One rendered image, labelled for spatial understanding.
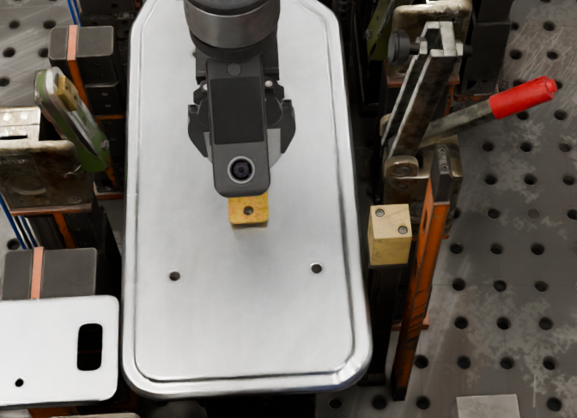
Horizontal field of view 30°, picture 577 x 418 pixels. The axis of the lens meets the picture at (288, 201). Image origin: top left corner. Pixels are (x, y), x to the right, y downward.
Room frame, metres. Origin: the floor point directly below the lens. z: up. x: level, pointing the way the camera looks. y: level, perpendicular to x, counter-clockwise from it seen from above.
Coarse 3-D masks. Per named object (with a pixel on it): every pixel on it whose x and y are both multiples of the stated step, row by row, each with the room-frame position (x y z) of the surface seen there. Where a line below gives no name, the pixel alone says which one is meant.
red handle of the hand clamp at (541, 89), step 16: (544, 80) 0.53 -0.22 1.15; (496, 96) 0.53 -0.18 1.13; (512, 96) 0.53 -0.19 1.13; (528, 96) 0.52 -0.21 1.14; (544, 96) 0.52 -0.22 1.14; (464, 112) 0.53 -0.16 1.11; (480, 112) 0.53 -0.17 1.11; (496, 112) 0.52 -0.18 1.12; (512, 112) 0.52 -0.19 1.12; (432, 128) 0.53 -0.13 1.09; (448, 128) 0.52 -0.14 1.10; (464, 128) 0.52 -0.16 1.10
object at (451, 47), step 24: (432, 24) 0.54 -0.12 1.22; (408, 48) 0.52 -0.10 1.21; (432, 48) 0.53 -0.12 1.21; (456, 48) 0.52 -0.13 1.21; (408, 72) 0.54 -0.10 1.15; (432, 72) 0.51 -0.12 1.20; (408, 96) 0.54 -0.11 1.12; (432, 96) 0.51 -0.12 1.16; (408, 120) 0.51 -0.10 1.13; (384, 144) 0.54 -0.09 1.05; (408, 144) 0.51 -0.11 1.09
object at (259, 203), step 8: (232, 200) 0.51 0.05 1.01; (240, 200) 0.51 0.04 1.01; (248, 200) 0.51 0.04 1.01; (256, 200) 0.51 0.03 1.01; (264, 200) 0.51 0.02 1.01; (232, 208) 0.50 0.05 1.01; (240, 208) 0.50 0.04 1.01; (256, 208) 0.50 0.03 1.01; (264, 208) 0.50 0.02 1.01; (232, 216) 0.49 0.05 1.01; (240, 216) 0.49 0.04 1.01; (248, 216) 0.49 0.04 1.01; (256, 216) 0.49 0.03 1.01; (264, 216) 0.49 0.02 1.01
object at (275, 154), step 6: (270, 132) 0.52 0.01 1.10; (276, 132) 0.52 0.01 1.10; (270, 138) 0.52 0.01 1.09; (276, 138) 0.52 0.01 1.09; (270, 144) 0.52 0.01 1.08; (276, 144) 0.52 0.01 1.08; (270, 150) 0.52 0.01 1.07; (276, 150) 0.52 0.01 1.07; (270, 156) 0.52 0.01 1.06; (276, 156) 0.52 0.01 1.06; (270, 162) 0.52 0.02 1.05
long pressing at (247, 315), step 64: (128, 64) 0.68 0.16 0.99; (192, 64) 0.67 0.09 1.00; (320, 64) 0.67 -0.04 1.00; (128, 128) 0.60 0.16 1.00; (320, 128) 0.59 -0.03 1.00; (128, 192) 0.53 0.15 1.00; (192, 192) 0.52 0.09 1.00; (320, 192) 0.52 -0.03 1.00; (128, 256) 0.46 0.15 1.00; (192, 256) 0.45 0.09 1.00; (256, 256) 0.45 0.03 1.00; (320, 256) 0.45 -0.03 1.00; (128, 320) 0.39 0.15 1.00; (192, 320) 0.39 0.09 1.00; (256, 320) 0.39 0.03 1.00; (320, 320) 0.39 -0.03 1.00; (128, 384) 0.33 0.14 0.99; (192, 384) 0.33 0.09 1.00; (256, 384) 0.33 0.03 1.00; (320, 384) 0.33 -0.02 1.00
